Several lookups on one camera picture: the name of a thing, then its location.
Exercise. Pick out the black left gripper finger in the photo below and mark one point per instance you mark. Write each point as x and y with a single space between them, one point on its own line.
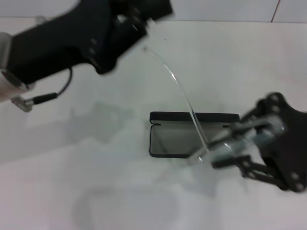
129 27
153 8

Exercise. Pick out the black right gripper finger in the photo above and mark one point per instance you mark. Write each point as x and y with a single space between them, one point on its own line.
254 167
239 128

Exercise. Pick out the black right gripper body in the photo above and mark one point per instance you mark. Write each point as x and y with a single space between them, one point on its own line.
292 139

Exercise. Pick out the clear transparent glasses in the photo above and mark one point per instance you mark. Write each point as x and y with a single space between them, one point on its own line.
184 95

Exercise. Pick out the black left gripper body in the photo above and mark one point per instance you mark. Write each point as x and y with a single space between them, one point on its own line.
60 45

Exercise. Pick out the black glasses case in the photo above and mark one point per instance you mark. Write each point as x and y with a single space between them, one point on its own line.
172 141

